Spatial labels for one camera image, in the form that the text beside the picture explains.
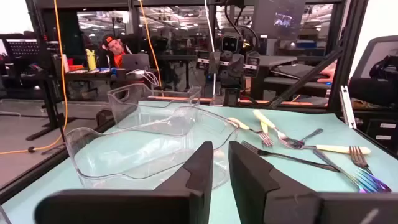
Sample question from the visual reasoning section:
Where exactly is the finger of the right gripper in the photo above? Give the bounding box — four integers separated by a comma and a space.
208, 51, 222, 75
229, 54, 246, 79

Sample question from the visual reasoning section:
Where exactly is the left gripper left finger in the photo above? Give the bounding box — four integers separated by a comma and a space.
34, 141, 215, 224

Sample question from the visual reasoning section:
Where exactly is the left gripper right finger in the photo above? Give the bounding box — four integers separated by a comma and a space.
228, 141, 398, 224

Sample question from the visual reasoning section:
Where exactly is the iridescent rainbow fork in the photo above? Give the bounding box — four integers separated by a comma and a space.
313, 148, 392, 194

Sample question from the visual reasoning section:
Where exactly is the black desk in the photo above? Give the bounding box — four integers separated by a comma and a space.
63, 68, 162, 100
251, 55, 331, 101

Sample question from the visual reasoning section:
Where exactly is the clear plastic bin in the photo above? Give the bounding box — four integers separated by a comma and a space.
107, 83, 203, 138
64, 105, 240, 191

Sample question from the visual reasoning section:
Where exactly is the person's hand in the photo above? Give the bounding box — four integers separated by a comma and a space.
316, 61, 337, 85

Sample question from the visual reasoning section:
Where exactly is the grey laptop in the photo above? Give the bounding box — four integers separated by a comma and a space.
121, 52, 152, 72

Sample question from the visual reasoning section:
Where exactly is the person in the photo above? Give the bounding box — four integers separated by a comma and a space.
98, 33, 133, 70

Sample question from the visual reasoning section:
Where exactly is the yellow bottle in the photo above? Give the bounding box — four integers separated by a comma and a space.
85, 48, 98, 71

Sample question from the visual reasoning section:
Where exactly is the black drawer cabinet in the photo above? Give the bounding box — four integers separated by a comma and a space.
354, 108, 398, 154

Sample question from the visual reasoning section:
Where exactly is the black floor stand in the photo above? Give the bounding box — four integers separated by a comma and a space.
25, 0, 78, 141

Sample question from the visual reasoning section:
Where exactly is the white cable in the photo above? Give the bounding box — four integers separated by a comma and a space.
203, 0, 218, 98

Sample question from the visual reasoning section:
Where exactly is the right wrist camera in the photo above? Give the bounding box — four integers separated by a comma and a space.
221, 35, 239, 53

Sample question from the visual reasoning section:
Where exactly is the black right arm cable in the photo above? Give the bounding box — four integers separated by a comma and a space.
223, 0, 261, 47

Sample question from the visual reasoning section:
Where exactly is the orange extension cable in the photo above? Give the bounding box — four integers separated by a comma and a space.
138, 0, 163, 90
0, 0, 70, 156

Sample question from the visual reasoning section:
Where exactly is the aluminium bracket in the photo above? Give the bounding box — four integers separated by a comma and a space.
338, 85, 358, 130

